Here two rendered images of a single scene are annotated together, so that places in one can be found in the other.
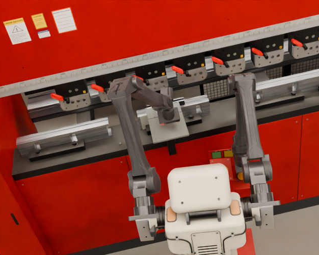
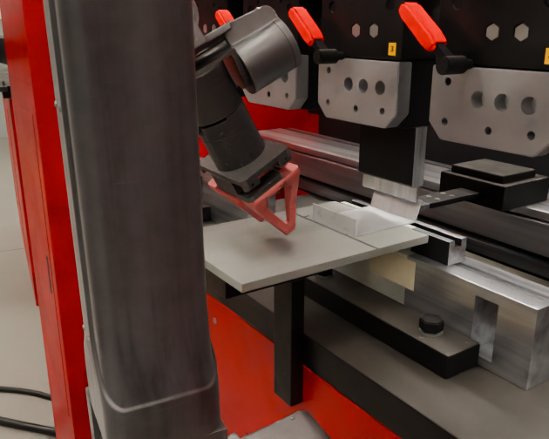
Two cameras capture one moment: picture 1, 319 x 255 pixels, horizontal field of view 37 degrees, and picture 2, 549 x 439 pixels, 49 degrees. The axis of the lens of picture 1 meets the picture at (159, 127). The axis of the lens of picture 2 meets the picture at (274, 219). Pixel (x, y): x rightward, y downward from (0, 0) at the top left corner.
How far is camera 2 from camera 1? 2.06 m
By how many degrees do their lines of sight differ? 54
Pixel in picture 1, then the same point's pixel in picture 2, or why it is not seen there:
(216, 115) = (541, 412)
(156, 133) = (217, 231)
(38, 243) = (65, 372)
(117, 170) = not seen: hidden behind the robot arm
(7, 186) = (43, 180)
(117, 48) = not seen: outside the picture
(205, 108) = (510, 340)
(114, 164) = not seen: hidden behind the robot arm
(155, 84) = (360, 91)
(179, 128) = (267, 260)
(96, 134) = (230, 209)
